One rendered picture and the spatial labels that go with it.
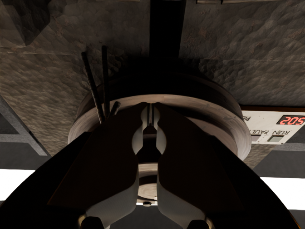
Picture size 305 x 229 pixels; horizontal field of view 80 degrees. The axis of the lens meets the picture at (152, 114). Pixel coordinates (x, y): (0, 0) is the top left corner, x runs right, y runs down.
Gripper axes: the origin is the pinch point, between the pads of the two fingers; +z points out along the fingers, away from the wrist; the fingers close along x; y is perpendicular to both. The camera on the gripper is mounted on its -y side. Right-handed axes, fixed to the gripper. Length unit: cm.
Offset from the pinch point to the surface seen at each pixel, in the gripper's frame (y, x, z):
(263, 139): 35, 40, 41
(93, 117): 14.6, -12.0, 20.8
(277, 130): 30, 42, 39
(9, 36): -1.7, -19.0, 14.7
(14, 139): 343, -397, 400
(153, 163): 19.7, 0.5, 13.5
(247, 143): 22.3, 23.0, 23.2
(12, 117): 244, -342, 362
